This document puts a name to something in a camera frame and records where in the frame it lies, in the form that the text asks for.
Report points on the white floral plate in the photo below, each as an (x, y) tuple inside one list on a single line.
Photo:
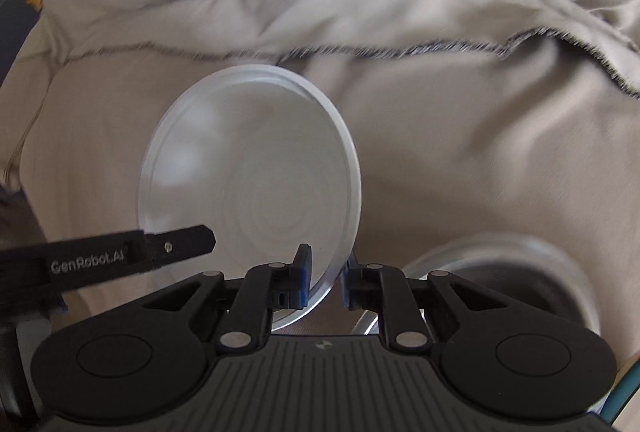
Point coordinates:
[(240, 182)]

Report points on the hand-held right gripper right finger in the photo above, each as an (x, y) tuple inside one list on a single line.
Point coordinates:
[(351, 284)]

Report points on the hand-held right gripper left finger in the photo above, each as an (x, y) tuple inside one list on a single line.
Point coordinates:
[(302, 274)]

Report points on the stainless steel bowl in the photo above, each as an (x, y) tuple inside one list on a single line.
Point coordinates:
[(530, 282)]

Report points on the beige sofa cover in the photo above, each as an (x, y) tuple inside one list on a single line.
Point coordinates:
[(425, 111)]

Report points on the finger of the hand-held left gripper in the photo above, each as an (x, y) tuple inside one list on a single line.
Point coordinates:
[(185, 244)]

